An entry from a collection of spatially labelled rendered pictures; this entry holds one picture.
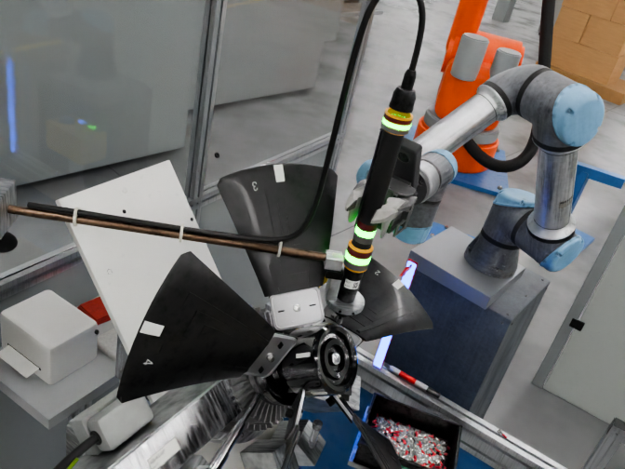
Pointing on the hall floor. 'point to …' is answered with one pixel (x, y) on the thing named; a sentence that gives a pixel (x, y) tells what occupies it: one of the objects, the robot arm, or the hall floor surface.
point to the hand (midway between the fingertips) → (364, 208)
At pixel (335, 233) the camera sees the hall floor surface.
